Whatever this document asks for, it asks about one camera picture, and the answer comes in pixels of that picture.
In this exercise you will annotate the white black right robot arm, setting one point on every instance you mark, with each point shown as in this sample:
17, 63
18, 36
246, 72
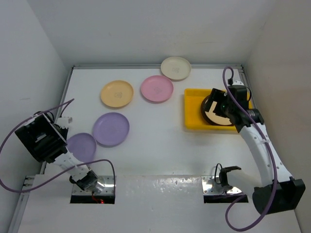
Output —
276, 187

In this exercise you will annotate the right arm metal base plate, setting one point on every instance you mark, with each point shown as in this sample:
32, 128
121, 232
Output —
211, 187

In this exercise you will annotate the yellow plastic bin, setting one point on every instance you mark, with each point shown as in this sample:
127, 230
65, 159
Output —
193, 118

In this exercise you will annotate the purple plate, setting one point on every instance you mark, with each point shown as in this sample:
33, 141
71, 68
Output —
82, 146
111, 129

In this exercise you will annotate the orange plate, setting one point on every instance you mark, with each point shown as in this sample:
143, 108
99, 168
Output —
214, 119
117, 94

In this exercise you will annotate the metal rimmed plate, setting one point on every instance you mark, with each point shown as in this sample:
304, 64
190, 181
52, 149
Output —
202, 107

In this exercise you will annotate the cream white plate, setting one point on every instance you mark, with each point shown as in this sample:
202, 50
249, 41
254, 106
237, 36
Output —
175, 68

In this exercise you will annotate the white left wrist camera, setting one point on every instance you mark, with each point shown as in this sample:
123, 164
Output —
64, 122

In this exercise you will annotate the pink plate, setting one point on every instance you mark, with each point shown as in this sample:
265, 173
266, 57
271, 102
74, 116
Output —
157, 88

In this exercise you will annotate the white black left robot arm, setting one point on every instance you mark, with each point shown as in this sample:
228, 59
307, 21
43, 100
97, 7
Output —
46, 140

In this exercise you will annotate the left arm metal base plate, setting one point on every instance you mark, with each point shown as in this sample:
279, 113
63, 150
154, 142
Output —
104, 187

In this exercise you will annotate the aluminium table frame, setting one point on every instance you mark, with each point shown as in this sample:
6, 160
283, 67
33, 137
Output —
159, 166

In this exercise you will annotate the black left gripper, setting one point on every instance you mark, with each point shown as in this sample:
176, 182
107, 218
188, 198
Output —
235, 106

